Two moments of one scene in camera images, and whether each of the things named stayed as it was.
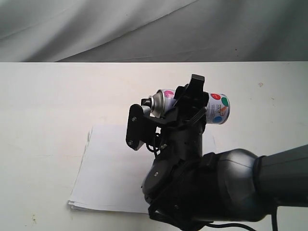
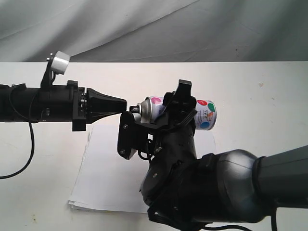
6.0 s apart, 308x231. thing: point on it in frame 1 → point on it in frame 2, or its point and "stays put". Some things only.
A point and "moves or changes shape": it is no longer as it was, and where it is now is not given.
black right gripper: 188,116 → 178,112
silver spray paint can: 218,110 moves or changes shape
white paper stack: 111,176 stays put
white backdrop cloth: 153,31 stays put
